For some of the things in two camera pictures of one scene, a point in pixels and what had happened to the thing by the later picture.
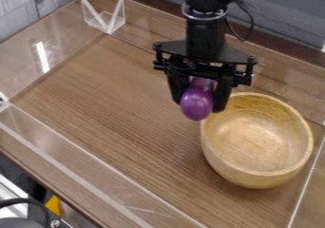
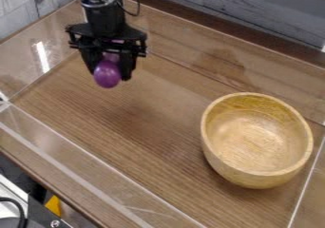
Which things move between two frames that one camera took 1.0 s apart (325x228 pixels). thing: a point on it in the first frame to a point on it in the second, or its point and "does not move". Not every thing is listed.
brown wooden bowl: (257, 140) does not move
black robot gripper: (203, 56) to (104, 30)
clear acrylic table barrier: (110, 198) does not move
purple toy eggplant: (196, 99) to (107, 69)
